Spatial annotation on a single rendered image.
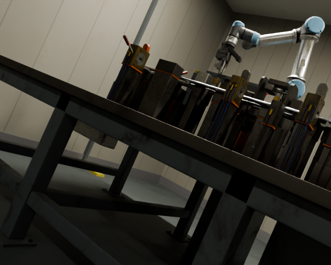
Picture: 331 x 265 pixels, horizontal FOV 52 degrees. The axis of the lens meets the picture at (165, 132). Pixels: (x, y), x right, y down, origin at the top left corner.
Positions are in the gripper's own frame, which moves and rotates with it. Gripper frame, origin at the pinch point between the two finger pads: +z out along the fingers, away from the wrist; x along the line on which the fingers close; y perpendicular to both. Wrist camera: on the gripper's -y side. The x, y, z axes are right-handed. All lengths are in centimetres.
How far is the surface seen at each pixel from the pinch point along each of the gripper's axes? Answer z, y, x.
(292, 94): 5, -51, 22
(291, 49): -123, 20, -246
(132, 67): 25, 29, 51
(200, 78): 11.8, 2.1, 20.8
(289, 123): 20, -55, 22
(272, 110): 25, -53, 62
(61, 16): -10, 169, -12
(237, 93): 22, -35, 59
